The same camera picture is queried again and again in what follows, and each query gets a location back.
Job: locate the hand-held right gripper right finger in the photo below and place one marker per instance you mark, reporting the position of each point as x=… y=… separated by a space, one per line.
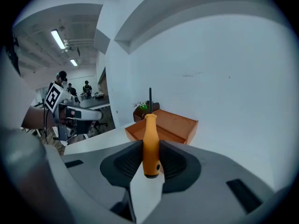
x=210 y=183

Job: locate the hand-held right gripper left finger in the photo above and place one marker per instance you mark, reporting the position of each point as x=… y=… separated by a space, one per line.
x=93 y=171

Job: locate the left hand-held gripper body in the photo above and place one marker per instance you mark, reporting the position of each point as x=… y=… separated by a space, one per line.
x=54 y=97

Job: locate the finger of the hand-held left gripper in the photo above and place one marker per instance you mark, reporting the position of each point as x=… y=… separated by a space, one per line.
x=90 y=113

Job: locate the brown wooden tray box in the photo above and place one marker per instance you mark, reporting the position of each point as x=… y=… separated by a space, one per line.
x=172 y=127

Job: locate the person's left forearm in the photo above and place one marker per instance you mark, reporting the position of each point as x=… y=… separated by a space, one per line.
x=35 y=119

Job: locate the black office chair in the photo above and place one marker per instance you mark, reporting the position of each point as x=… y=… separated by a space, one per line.
x=99 y=126

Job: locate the white table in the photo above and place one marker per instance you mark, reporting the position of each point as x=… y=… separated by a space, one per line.
x=105 y=139

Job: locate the fluorescent ceiling light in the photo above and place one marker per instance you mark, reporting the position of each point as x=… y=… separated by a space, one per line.
x=58 y=39
x=73 y=62

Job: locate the small plant in brown pot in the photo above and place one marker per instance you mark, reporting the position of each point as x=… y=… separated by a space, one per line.
x=141 y=111

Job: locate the grey desk with white frame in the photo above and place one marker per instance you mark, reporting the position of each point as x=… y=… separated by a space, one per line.
x=93 y=102

